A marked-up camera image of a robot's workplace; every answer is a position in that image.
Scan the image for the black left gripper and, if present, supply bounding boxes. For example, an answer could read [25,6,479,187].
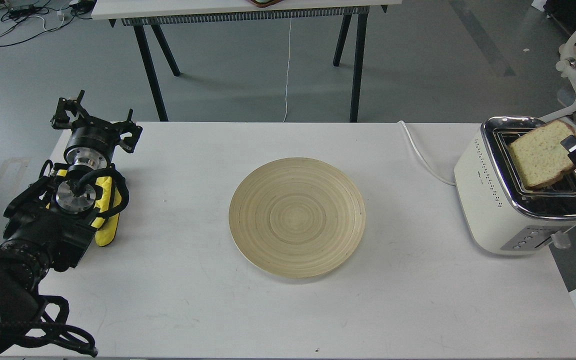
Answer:
[50,89,143,167]

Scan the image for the slice of bread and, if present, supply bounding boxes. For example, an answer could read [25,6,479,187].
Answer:
[509,120,576,191]

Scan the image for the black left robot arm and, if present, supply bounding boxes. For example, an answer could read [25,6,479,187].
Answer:
[0,91,143,357]

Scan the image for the cream and chrome toaster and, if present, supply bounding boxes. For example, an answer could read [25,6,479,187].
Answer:
[454,116,576,256]

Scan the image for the yellow cloth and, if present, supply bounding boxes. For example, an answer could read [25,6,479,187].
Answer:
[50,164,130,248]

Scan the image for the white background table black legs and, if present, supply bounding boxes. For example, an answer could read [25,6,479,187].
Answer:
[91,0,403,123]

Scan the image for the round wooden plate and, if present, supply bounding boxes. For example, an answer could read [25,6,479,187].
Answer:
[228,157,367,279]

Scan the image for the black floor cables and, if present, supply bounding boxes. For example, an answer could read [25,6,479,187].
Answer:
[0,0,94,48]

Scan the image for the white toaster power cord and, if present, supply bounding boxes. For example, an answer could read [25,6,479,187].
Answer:
[399,120,457,187]

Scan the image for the white hanging cable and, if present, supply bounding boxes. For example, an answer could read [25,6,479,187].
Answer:
[282,18,293,123]

